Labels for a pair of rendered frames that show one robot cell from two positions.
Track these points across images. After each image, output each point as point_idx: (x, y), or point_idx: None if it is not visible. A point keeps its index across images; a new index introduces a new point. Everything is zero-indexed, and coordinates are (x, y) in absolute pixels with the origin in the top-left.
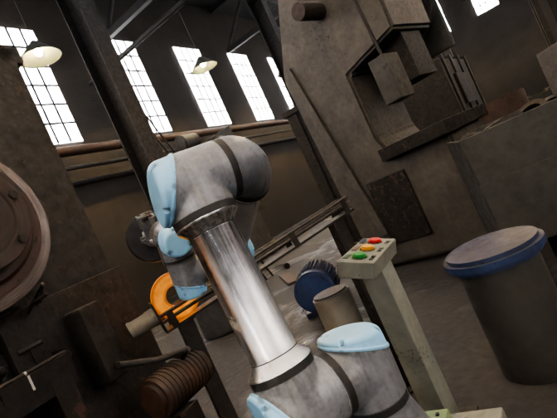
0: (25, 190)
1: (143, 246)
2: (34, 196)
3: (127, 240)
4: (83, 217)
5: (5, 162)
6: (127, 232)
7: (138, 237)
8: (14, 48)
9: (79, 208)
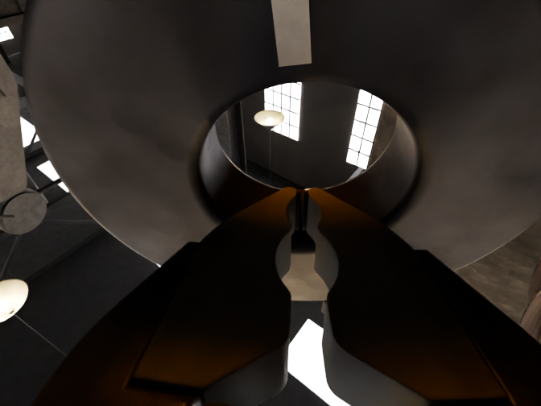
0: (540, 333)
1: (463, 143)
2: (535, 312)
3: (519, 234)
4: (395, 113)
5: (456, 273)
6: (466, 265)
7: (434, 222)
8: (324, 313)
9: (389, 134)
